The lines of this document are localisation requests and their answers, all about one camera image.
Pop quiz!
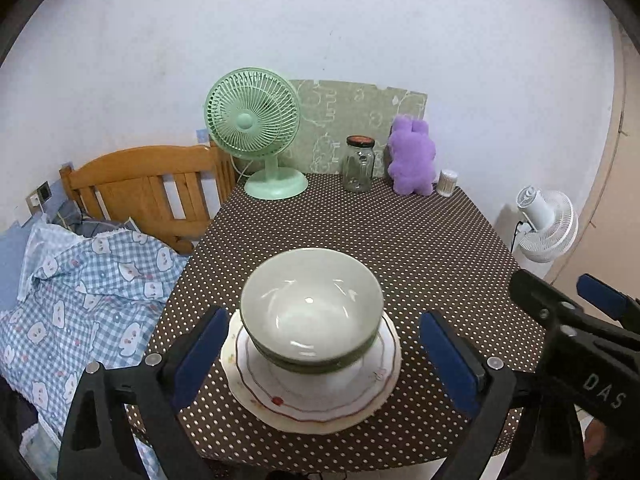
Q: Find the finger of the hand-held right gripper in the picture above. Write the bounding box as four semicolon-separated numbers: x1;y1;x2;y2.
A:
510;269;640;361
576;274;640;328

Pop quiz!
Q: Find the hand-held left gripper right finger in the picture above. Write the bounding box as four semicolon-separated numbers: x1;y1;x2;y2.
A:
419;310;586;480

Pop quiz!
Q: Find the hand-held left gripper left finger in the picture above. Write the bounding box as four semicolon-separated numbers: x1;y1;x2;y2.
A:
57;306;231;480

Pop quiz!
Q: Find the small white red-flower plate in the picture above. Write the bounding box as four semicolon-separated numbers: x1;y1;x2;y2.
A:
231;310;401;423

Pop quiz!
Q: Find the yellow floral plate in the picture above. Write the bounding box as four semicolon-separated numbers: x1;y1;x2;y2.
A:
220;307;403;436

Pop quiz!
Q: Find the person's right hand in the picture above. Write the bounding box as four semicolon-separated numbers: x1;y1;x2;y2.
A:
582;417;608;463

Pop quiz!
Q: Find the white standing fan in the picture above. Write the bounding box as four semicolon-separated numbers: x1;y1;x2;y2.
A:
515;186;579;264

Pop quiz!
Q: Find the beige door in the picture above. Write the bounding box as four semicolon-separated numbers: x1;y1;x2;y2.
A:
545;10;640;291

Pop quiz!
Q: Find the brown polka dot tablecloth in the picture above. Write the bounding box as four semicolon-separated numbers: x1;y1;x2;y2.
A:
125;172;546;473

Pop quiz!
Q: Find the blue checkered blanket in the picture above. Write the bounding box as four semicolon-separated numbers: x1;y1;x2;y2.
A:
0;220;191;480

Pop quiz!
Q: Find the dark grey cloth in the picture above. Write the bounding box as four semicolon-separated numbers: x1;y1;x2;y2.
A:
47;202;131;236

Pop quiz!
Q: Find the wooden bed headboard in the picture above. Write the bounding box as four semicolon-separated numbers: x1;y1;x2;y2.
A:
59;141;238;256

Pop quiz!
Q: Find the purple plush toy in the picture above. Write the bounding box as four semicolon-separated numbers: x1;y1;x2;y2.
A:
387;115;437;197

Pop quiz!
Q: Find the blue pillow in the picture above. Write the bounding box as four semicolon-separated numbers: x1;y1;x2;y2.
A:
0;232;33;311

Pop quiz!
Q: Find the glass jar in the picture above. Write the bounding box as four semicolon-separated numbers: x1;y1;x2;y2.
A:
341;135;377;194

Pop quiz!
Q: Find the green desk fan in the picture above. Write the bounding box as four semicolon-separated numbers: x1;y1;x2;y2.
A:
204;67;309;201

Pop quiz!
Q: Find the green patterned wall panel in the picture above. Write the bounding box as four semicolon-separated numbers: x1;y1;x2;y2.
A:
287;79;429;181

